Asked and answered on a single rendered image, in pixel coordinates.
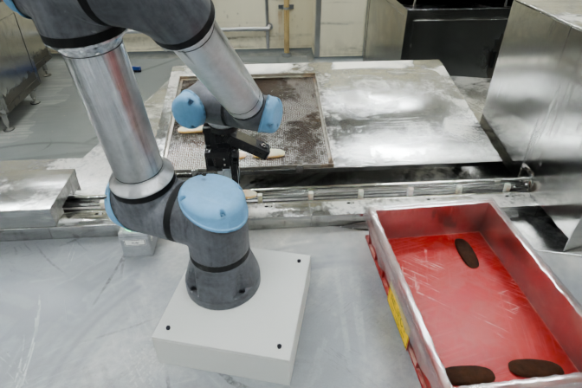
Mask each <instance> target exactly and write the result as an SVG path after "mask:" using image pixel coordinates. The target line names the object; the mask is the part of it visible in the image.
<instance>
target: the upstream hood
mask: <svg viewBox="0 0 582 388"><path fill-rule="evenodd" d="M71 191H72V192H73V194H75V193H76V191H81V187H80V184H79V181H78V178H77V176H76V171H75V169H58V170H34V171H0V229H16V228H35V227H55V226H56V225H57V224H58V222H59V221H60V219H61V216H62V215H63V213H64V210H63V208H62V206H63V205H64V203H65V201H66V200H67V198H68V196H69V194H70V192H71Z"/></svg>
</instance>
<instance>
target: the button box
mask: <svg viewBox="0 0 582 388"><path fill-rule="evenodd" d="M118 237H119V240H120V245H121V248H122V250H123V254H124V256H143V255H153V253H154V250H155V247H156V243H157V240H158V238H157V237H156V236H150V235H147V234H143V233H140V232H132V231H128V230H125V229H124V228H122V227H120V230H119V233H118Z"/></svg>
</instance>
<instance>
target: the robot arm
mask: <svg viewBox="0 0 582 388"><path fill-rule="evenodd" d="M3 1H4V2H5V3H6V5H7V6H8V7H9V8H10V9H12V10H13V11H15V12H17V13H18V14H19V15H20V16H23V17H25V18H28V19H32V20H33V22H34V24H35V26H36V29H37V31H38V33H39V35H40V37H41V38H42V42H43V43H44V45H45V46H47V47H48V48H51V49H53V50H56V51H58V52H60V53H61V55H62V58H63V60H64V61H65V63H66V66H67V68H68V72H69V73H70V75H71V77H72V80H73V82H74V85H75V87H76V89H77V92H78V94H79V96H80V97H81V101H82V103H83V106H84V107H85V109H86V111H87V115H88V117H89V119H90V121H91V123H92V125H93V128H94V130H95V133H96V135H97V137H98V139H99V142H100V144H101V147H102V149H103V151H104V153H105V155H106V157H107V161H108V163H109V164H110V166H111V169H112V171H113V172H112V174H111V176H110V178H109V182H108V183H107V187H106V189H105V195H107V198H105V199H104V205H105V209H106V212H107V215H108V216H109V218H110V219H111V220H112V221H113V222H114V223H115V224H117V225H118V226H120V227H122V228H124V229H126V230H130V231H132V232H140V233H143V234H147V235H150V236H156V237H159V238H162V239H165V240H169V241H172V242H175V243H182V244H184V245H187V246H188V249H189V253H190V260H189V263H188V267H187V270H186V274H185V285H186V289H187V293H188V295H189V296H190V298H191V299H192V300H193V301H194V302H195V303H196V304H198V305H199V306H200V307H203V308H206V309H209V310H228V309H231V308H235V307H239V306H241V305H242V304H244V303H245V302H247V301H248V300H250V299H251V298H252V297H253V296H254V294H255V293H256V291H257V289H258V288H259V286H260V282H261V272H260V267H259V264H258V261H257V260H256V258H255V256H254V254H253V252H252V251H251V249H250V247H249V224H248V216H249V210H248V205H247V203H246V198H245V194H244V192H243V189H242V188H241V186H240V185H239V184H240V169H239V160H240V153H239V149H241V150H243V151H245V152H248V153H250V154H252V155H255V156H257V157H258V158H262V159H264V160H265V159H267V157H268V155H269V154H270V145H269V144H267V143H265V142H262V141H260V140H259V139H256V138H253V137H251V136H249V135H248V134H245V133H242V132H240V131H238V128H241V129H246V130H250V131H256V132H258V133H274V132H276V131H277V129H278V128H279V126H280V124H281V119H282V112H283V108H282V103H281V100H280V99H279V98H277V97H274V96H270V95H264V94H263V93H262V91H261V90H260V88H259V87H258V86H257V85H256V83H255V81H254V79H253V78H252V76H251V75H250V73H249V71H248V70H247V69H246V67H245V66H244V64H243V62H242V60H241V59H240V57H239V56H238V54H237V53H236V51H235V50H234V48H233V47H232V45H231V44H230V42H229V40H228V38H227V37H226V35H225V34H224V33H223V31H222V30H221V28H220V26H219V25H218V23H217V21H216V20H215V19H216V9H215V5H214V3H213V2H212V0H3ZM128 29H132V30H135V31H138V32H140V33H143V34H145V35H147V36H150V37H151V38H152V39H153V40H154V41H155V42H156V43H157V44H158V45H159V46H160V47H161V48H163V49H166V50H169V51H174V52H175V53H176V55H177V56H178V57H179V58H180V59H181V60H182V61H183V62H184V64H185V65H186V66H187V67H188V68H189V69H190V70H191V72H192V73H193V74H194V75H195V76H196V77H197V78H198V81H197V82H196V83H194V84H193V85H192V86H190V87H188V88H187V89H185V90H183V91H182V92H181V94H180V95H179V96H177V97H176V98H175V99H174V101H173V102H172V104H171V111H172V115H173V117H174V119H175V120H176V121H177V123H179V125H181V126H183V127H185V128H188V129H195V128H197V127H199V126H203V128H202V129H203V134H204V140H205V148H204V149H205V151H204V156H205V164H206V170H207V171H217V174H206V176H202V175H197V176H195V177H192V178H189V179H188V180H186V181H185V180H181V179H178V178H177V176H176V173H175V171H174V168H173V165H172V163H171V161H170V160H169V159H167V158H165V157H162V156H161V155H160V152H159V149H158V145H157V142H156V139H155V137H154V134H153V131H152V127H151V123H150V120H149V118H148V115H147V112H146V108H145V105H144V102H143V100H142V97H141V94H140V91H139V87H138V83H137V81H136V78H135V75H134V72H133V68H132V65H131V63H130V60H129V57H128V54H127V52H126V47H125V44H124V41H123V36H124V34H125V33H126V32H127V30H128ZM206 149H208V150H206ZM231 178H232V179H231Z"/></svg>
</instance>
